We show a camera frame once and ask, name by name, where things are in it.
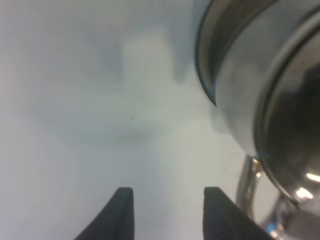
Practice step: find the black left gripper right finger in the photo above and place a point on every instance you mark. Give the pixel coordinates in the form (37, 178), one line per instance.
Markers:
(223, 220)

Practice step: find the stainless steel teapot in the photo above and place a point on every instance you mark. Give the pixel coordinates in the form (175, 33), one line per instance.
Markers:
(258, 62)

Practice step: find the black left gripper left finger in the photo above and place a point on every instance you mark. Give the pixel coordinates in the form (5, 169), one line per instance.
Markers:
(116, 221)

